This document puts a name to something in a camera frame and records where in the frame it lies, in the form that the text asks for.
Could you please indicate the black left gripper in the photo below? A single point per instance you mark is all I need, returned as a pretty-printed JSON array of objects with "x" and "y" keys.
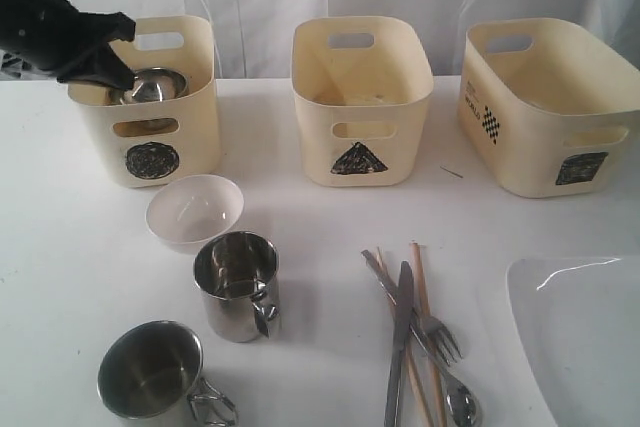
[{"x": 49, "y": 34}]

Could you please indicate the stainless steel bowl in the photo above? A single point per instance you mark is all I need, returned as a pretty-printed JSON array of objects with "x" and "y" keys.
[{"x": 154, "y": 84}]

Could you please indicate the white plastic bowl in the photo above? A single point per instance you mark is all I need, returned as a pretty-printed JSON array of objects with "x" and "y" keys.
[{"x": 189, "y": 212}]

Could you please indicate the steel mug front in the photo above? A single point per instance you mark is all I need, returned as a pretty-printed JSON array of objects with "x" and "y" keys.
[{"x": 153, "y": 376}]

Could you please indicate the steel spoon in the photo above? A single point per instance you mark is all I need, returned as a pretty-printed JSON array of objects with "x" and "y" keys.
[{"x": 464, "y": 408}]

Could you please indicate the cream bin with circle mark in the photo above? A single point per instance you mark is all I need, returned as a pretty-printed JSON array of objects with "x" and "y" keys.
[{"x": 155, "y": 143}]

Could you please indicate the cream bin with triangle mark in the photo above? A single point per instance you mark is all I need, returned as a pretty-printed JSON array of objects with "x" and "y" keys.
[{"x": 361, "y": 93}]

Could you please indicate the right wooden chopstick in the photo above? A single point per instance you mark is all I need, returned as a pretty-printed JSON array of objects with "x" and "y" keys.
[{"x": 425, "y": 309}]

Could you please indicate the cream bin with square mark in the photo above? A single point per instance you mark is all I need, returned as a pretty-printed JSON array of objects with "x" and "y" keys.
[{"x": 550, "y": 108}]

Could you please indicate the white square plate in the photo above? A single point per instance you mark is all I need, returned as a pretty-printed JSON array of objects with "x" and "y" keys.
[{"x": 578, "y": 323}]

